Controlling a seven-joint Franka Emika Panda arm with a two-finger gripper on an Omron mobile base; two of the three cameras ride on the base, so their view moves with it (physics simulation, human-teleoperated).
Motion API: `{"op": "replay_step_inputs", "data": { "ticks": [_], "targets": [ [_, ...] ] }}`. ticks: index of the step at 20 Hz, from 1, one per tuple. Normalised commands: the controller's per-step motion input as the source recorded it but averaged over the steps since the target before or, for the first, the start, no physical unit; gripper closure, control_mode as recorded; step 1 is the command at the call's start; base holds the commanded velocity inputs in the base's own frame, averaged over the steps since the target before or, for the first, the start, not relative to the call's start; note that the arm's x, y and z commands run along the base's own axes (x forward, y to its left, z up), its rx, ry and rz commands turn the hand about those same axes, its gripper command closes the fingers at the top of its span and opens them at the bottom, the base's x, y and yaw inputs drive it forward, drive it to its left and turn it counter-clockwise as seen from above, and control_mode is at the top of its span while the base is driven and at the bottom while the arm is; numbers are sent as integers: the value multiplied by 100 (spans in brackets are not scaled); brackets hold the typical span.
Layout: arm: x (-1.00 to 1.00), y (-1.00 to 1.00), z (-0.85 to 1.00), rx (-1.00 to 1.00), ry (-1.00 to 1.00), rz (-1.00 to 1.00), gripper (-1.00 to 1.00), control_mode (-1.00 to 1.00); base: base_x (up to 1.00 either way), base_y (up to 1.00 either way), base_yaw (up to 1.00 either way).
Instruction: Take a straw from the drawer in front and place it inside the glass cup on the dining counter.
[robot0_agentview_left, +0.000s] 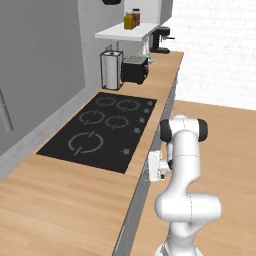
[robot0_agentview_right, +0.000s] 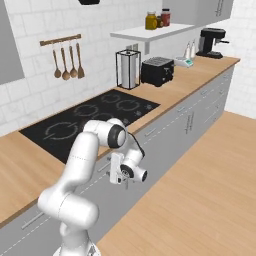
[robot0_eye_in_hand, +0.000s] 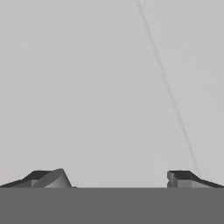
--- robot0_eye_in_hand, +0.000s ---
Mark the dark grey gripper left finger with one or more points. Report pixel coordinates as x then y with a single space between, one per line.
48 179

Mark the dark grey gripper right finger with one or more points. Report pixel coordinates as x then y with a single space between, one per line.
182 178

